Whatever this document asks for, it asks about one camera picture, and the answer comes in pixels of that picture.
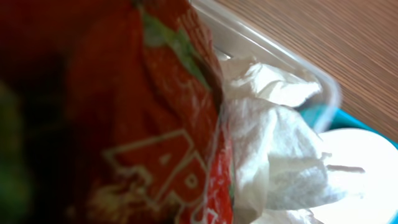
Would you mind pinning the clear plastic waste bin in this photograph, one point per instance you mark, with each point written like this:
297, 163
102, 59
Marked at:
234, 38

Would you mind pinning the white napkin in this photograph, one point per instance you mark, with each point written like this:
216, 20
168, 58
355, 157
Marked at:
282, 167

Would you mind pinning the teal serving tray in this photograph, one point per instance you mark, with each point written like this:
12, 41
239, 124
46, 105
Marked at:
348, 121

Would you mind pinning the red snack wrapper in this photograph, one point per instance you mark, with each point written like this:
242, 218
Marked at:
111, 112

